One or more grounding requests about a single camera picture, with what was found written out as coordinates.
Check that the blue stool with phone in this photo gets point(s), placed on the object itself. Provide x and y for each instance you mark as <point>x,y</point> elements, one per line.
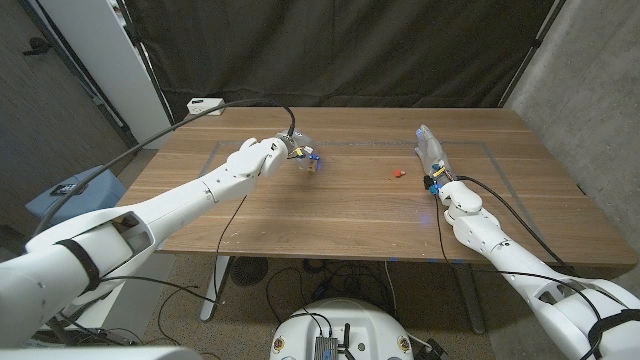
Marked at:
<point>100,192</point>

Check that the white table leg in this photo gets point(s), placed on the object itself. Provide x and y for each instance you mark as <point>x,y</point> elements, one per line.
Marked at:
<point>216,287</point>

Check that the white pillar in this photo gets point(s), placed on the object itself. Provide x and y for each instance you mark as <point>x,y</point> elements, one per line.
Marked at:
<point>110,65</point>

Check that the black smartphone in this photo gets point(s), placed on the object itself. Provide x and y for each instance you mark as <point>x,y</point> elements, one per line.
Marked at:
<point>62,189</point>

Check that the white power strip box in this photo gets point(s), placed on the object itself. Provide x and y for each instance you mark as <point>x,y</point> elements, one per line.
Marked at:
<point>202,107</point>

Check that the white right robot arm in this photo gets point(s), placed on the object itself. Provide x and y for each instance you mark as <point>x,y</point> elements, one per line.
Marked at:
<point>485,232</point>

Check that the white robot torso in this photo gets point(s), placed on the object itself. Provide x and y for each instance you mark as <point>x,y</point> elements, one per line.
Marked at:
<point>345,317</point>

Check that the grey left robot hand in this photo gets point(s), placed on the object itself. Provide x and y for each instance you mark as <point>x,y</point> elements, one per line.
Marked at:
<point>302,145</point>

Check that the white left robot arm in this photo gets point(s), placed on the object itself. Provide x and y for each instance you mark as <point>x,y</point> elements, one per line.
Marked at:
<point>175,200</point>

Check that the black backdrop curtain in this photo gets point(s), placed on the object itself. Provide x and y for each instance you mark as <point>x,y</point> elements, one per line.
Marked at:
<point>350,50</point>

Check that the grey module on torso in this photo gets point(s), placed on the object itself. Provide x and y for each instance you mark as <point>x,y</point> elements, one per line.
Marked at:
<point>325,348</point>

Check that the grey table leg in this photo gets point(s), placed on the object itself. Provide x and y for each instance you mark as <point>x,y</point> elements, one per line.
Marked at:
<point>470,300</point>

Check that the black backdrop stand pole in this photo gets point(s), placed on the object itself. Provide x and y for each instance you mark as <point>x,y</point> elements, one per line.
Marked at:
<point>150,75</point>
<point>536,44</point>

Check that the round black floor fan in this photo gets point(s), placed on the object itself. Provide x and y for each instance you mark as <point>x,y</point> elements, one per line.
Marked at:
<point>248,271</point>

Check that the wooden block with holes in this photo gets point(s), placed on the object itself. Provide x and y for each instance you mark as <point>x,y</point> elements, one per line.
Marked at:
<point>313,167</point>

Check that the white floor platform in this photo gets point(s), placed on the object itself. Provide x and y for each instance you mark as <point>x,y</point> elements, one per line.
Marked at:
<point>145,285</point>

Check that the red-headed screw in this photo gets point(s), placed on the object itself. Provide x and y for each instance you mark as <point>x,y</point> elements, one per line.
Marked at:
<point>398,173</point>

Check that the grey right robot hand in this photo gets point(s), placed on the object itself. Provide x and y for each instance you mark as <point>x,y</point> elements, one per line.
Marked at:
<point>432,150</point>

